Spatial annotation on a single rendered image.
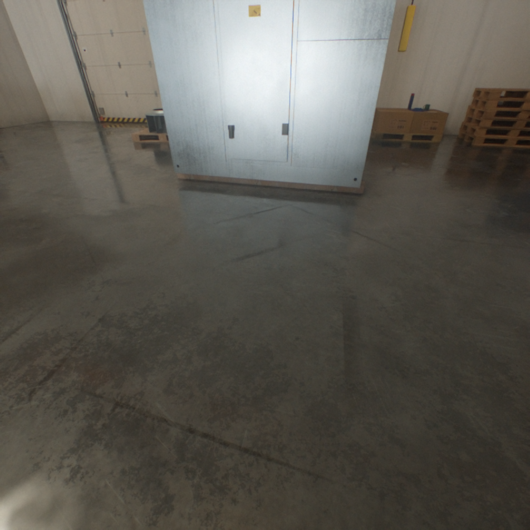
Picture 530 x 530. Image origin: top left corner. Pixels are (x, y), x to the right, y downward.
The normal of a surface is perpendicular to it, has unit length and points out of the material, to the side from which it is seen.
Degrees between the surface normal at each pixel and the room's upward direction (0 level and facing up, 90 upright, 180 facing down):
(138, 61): 90
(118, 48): 90
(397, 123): 90
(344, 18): 90
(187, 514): 0
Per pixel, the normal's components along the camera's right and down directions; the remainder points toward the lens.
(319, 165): -0.26, 0.56
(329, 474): 0.00, -0.82
